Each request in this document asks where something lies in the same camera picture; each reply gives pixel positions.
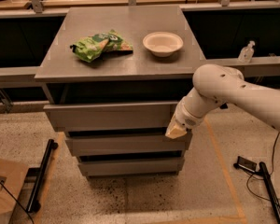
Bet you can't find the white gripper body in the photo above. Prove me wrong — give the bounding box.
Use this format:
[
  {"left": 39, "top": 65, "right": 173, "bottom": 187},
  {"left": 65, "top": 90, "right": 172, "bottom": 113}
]
[{"left": 174, "top": 97, "right": 205, "bottom": 130}]

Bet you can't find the grey top drawer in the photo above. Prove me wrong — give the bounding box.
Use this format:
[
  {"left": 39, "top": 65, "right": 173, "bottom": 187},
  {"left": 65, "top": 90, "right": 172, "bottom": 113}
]
[{"left": 44, "top": 101, "right": 177, "bottom": 132}]

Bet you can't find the grey drawer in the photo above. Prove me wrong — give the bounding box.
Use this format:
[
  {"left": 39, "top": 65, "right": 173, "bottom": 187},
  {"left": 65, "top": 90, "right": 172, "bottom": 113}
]
[
  {"left": 44, "top": 101, "right": 177, "bottom": 132},
  {"left": 65, "top": 132, "right": 192, "bottom": 157},
  {"left": 78, "top": 157, "right": 185, "bottom": 176}
]

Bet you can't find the grey metal rail frame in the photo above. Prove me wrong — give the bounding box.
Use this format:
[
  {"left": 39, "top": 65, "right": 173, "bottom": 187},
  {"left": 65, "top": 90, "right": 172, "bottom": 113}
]
[{"left": 0, "top": 0, "right": 280, "bottom": 90}]

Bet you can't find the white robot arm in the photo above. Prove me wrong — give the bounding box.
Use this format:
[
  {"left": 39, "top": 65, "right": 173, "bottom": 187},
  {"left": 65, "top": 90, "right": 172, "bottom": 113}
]
[{"left": 165, "top": 64, "right": 280, "bottom": 139}]

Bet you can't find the black cable left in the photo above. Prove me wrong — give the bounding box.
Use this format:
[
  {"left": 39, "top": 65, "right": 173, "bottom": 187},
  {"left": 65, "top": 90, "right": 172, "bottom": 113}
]
[{"left": 0, "top": 175, "right": 35, "bottom": 224}]

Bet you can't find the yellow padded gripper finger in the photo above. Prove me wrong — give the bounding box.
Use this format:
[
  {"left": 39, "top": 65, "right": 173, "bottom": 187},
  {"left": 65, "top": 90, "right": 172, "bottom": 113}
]
[{"left": 165, "top": 114, "right": 187, "bottom": 139}]

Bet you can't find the grey middle drawer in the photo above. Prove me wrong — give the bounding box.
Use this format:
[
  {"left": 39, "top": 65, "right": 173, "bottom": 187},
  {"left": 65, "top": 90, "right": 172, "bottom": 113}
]
[{"left": 65, "top": 132, "right": 192, "bottom": 157}]

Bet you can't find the black cable right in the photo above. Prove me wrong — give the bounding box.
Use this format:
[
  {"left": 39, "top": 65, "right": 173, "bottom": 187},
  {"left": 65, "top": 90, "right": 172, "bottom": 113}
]
[{"left": 245, "top": 132, "right": 280, "bottom": 202}]

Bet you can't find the black cable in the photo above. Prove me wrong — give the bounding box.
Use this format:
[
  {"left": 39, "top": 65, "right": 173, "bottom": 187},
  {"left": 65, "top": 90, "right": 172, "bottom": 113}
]
[
  {"left": 0, "top": 175, "right": 35, "bottom": 224},
  {"left": 245, "top": 132, "right": 280, "bottom": 202}
]

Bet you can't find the white bowl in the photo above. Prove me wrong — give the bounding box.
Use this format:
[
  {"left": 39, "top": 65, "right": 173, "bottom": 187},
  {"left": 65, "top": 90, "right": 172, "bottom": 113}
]
[{"left": 143, "top": 32, "right": 184, "bottom": 58}]

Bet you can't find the black floor bar left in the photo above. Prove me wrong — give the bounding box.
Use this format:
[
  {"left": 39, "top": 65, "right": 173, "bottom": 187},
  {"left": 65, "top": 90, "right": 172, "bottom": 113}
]
[{"left": 26, "top": 139, "right": 58, "bottom": 213}]

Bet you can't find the grey drawer cabinet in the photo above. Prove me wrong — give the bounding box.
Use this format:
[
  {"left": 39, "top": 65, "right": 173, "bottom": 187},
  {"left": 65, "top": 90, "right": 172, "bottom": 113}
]
[{"left": 35, "top": 7, "right": 204, "bottom": 164}]

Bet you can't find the cardboard box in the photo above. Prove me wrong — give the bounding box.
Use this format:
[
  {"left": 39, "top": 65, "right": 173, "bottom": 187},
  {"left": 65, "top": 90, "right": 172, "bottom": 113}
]
[{"left": 0, "top": 158, "right": 28, "bottom": 224}]

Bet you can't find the green chip bag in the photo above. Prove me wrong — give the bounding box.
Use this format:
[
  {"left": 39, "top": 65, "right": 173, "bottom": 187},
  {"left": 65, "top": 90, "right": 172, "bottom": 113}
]
[{"left": 70, "top": 30, "right": 133, "bottom": 63}]

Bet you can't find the grey bottom drawer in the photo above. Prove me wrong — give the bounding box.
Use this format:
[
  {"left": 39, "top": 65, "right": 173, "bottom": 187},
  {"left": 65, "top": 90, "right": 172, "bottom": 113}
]
[{"left": 78, "top": 157, "right": 185, "bottom": 176}]

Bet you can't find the black floor stand right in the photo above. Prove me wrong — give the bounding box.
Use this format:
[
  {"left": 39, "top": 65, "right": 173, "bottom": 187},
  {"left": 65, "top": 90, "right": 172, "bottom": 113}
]
[{"left": 233, "top": 156, "right": 280, "bottom": 224}]

